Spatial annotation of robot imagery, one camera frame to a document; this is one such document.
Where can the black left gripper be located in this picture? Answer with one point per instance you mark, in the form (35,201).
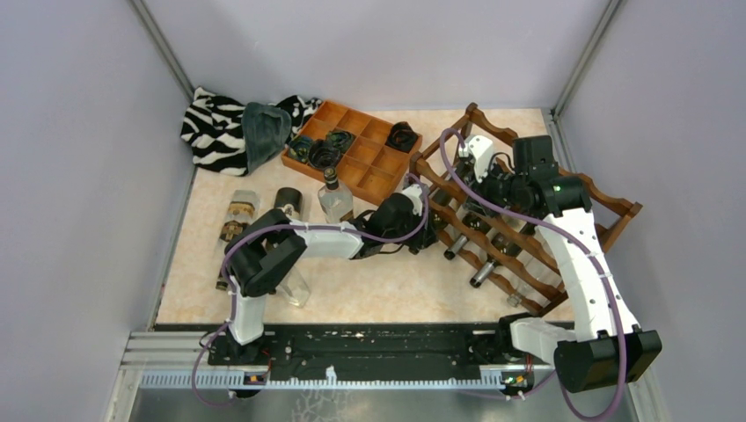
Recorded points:
(424,236)

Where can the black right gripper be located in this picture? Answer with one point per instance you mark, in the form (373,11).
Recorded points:
(481,186)

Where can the dark wine bottle back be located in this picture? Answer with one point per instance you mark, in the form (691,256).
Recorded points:
(442,199)

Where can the wooden wine rack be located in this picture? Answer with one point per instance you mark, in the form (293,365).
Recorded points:
(471,229)

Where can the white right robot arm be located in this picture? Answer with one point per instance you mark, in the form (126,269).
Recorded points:
(606,343)

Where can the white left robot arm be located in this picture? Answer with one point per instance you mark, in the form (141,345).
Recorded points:
(263,255)

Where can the standing clear bottle black cap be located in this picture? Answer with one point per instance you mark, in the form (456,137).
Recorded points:
(335,198)

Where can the dark wine bottle lying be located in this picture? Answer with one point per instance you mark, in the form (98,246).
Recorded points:
(290,201)

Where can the small clear glass bottle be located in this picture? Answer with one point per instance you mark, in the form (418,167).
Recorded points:
(295,288)

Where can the clear liquor bottle gold label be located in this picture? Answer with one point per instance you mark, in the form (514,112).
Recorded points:
(240,213)

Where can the black rolled item right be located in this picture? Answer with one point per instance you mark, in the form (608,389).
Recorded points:
(402,137)

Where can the orange wooden compartment tray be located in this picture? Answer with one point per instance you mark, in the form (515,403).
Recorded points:
(370,169)

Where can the zebra striped cloth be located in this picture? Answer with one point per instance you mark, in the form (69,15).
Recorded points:
(211,126)

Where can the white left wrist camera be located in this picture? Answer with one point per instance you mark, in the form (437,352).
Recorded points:
(417,198)

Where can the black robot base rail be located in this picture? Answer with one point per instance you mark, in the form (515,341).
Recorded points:
(333,356)

